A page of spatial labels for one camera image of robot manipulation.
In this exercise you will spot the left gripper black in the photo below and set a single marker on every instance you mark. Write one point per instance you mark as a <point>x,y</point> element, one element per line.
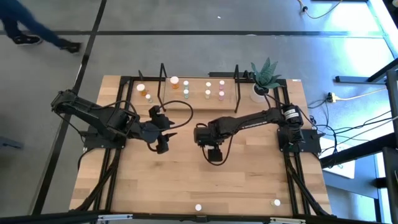
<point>157,130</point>

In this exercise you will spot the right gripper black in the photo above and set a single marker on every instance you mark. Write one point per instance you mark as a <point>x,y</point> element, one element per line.
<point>205,137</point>

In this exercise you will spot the large orange pill bottle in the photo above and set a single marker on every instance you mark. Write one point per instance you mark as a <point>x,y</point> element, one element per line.
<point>140,87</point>
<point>174,80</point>

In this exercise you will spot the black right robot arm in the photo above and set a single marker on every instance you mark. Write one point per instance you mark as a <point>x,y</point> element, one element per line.
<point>248,119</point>

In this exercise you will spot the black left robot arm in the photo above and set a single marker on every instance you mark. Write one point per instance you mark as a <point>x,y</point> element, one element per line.
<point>93,113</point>

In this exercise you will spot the green plant in white pot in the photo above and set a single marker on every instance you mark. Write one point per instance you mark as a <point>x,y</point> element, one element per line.
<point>265,77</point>

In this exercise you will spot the white paper sheet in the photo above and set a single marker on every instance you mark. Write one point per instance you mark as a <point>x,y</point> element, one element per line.
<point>339,168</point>

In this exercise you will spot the black beam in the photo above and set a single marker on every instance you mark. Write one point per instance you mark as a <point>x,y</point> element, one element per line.
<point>46,220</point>

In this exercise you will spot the grey floor object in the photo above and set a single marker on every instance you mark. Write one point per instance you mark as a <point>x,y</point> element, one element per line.
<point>11,143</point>

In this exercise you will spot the person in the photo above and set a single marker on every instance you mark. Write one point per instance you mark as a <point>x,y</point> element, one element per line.
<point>27,40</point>

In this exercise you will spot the black aluminium table frame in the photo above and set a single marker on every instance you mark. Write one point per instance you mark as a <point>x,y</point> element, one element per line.
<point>146,77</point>

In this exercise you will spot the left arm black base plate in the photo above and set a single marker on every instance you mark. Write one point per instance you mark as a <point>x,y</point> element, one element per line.
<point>93,143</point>

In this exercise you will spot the silver aluminium bracket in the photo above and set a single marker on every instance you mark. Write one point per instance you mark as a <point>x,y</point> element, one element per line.
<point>115,217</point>
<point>286,221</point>

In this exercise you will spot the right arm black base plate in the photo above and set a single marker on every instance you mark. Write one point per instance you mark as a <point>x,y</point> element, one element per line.
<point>311,144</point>

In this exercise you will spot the black metal desk frame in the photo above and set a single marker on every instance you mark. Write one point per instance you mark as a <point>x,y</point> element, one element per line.
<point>392,109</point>

